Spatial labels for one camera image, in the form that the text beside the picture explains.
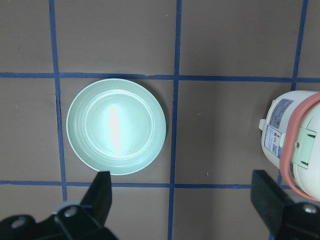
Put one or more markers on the white rice cooker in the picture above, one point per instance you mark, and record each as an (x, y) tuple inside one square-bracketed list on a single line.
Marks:
[(290, 140)]

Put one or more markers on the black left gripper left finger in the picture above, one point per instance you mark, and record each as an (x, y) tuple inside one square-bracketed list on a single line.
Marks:
[(86, 219)]

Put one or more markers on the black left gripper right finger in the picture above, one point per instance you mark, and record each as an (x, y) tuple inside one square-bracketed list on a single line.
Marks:
[(285, 218)]

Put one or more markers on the light green plate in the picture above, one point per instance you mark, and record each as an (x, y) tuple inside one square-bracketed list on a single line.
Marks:
[(116, 125)]

